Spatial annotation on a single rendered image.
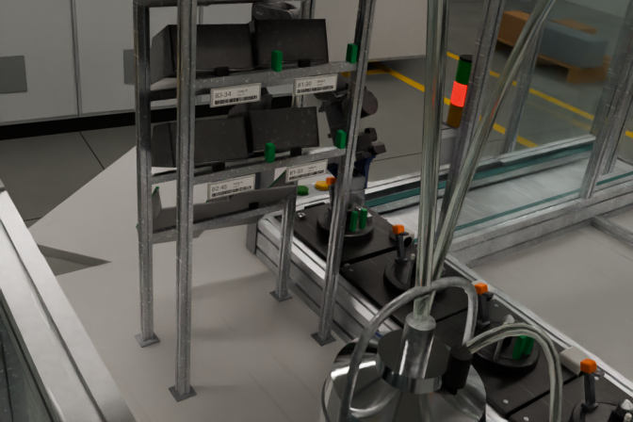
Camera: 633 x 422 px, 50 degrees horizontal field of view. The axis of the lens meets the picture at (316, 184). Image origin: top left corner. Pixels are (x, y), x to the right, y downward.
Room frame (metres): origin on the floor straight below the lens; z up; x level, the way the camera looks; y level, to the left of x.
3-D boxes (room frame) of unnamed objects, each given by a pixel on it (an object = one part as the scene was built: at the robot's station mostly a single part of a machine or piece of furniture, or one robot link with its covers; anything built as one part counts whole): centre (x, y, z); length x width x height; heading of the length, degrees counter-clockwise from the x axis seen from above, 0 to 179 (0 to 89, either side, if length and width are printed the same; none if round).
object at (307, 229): (1.43, -0.08, 0.96); 0.24 x 0.24 x 0.02; 38
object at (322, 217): (1.43, -0.08, 0.98); 0.14 x 0.14 x 0.02
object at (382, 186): (1.72, -0.21, 0.91); 0.89 x 0.06 x 0.11; 128
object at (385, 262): (1.23, -0.24, 1.01); 0.24 x 0.24 x 0.13; 38
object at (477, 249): (1.60, -0.33, 0.91); 0.84 x 0.28 x 0.10; 128
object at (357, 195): (1.43, -0.09, 1.09); 0.08 x 0.04 x 0.07; 38
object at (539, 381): (1.04, -0.39, 1.01); 0.24 x 0.24 x 0.13; 38
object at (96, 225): (1.65, 0.21, 0.84); 0.90 x 0.70 x 0.03; 79
